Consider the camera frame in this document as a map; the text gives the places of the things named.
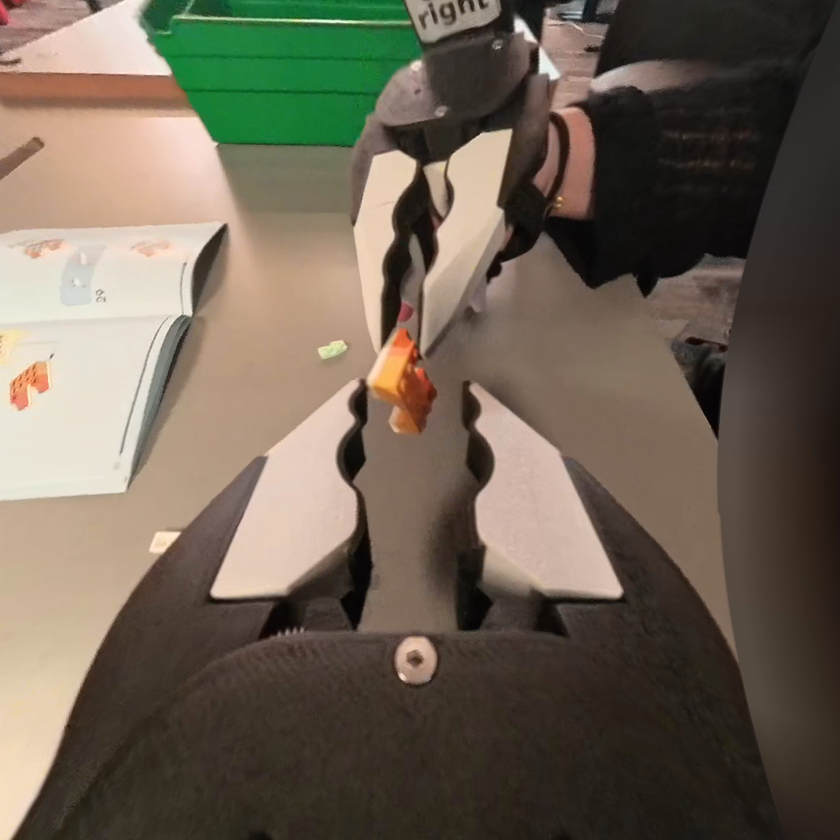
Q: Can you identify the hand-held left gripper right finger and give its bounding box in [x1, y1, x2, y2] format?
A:
[461, 379, 626, 601]

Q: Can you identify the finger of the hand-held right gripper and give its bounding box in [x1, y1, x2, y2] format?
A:
[352, 154, 422, 358]
[410, 125, 519, 361]

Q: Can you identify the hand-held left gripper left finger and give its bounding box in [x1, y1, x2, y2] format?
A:
[209, 377, 371, 601]

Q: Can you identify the orange lego assembly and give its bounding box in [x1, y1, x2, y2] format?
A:
[366, 328, 438, 436]

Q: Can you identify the green plastic bin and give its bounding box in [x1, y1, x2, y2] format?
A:
[141, 0, 427, 147]

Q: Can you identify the person's right forearm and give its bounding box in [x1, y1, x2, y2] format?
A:
[545, 58, 798, 298]

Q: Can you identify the lego instruction booklet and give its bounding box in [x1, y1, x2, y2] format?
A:
[0, 222, 229, 503]

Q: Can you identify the person's right hand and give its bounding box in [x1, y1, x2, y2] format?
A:
[528, 105, 598, 224]

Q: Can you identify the dark stick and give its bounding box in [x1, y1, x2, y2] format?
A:
[0, 136, 46, 181]

